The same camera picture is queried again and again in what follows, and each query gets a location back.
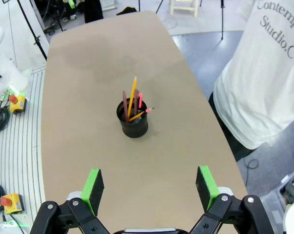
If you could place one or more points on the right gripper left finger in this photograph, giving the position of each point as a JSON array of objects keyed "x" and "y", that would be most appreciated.
[{"x": 92, "y": 195}]

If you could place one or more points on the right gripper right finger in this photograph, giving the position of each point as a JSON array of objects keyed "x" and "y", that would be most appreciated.
[{"x": 207, "y": 190}]

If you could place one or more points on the yellow pencil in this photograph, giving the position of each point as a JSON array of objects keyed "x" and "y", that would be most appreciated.
[
  {"x": 137, "y": 116},
  {"x": 132, "y": 97}
]

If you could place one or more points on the dark brown pen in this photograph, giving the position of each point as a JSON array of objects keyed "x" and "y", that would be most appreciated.
[
  {"x": 125, "y": 104},
  {"x": 136, "y": 102}
]

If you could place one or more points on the pink pencil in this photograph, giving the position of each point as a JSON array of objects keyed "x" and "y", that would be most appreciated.
[{"x": 140, "y": 98}]

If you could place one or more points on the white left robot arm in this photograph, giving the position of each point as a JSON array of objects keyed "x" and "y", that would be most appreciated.
[{"x": 5, "y": 65}]

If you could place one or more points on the black mesh pen holder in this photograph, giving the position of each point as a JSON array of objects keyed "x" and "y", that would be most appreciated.
[{"x": 134, "y": 129}]

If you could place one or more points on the grey plastic storage bin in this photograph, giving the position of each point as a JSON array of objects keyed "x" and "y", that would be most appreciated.
[{"x": 278, "y": 202}]

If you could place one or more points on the yellow emergency stop box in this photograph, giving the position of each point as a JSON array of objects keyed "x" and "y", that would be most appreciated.
[
  {"x": 18, "y": 104},
  {"x": 12, "y": 203}
]

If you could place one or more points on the person in white T-shirt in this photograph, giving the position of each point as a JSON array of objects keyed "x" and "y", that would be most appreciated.
[{"x": 259, "y": 85}]

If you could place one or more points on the thin black stand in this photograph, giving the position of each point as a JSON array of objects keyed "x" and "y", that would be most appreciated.
[{"x": 222, "y": 19}]

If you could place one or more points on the black tripod stand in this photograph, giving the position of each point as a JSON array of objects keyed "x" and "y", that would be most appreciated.
[{"x": 31, "y": 26}]

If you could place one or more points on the wooden stool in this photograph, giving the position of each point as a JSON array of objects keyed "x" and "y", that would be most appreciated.
[{"x": 184, "y": 6}]

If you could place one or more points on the slotted aluminium base plate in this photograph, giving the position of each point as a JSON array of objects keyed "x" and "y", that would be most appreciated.
[{"x": 17, "y": 158}]

